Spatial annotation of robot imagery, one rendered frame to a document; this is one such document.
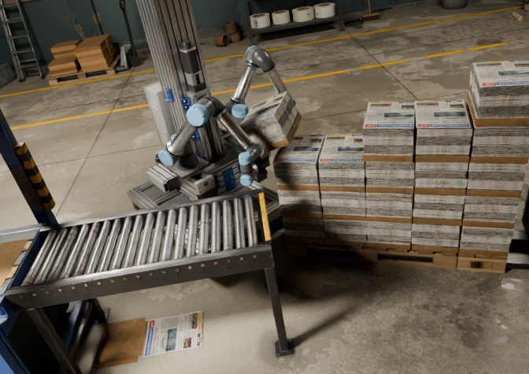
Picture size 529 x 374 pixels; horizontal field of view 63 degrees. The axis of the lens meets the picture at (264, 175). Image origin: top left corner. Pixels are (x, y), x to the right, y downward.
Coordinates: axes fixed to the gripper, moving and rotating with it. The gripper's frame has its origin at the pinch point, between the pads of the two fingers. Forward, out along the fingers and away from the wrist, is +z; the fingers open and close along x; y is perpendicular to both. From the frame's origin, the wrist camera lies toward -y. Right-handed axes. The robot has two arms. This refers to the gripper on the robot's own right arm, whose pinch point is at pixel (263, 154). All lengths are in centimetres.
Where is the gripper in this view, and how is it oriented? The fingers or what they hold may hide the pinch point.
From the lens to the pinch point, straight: 286.5
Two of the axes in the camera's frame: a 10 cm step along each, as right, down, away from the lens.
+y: -4.8, -7.9, -3.9
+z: 2.6, -5.5, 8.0
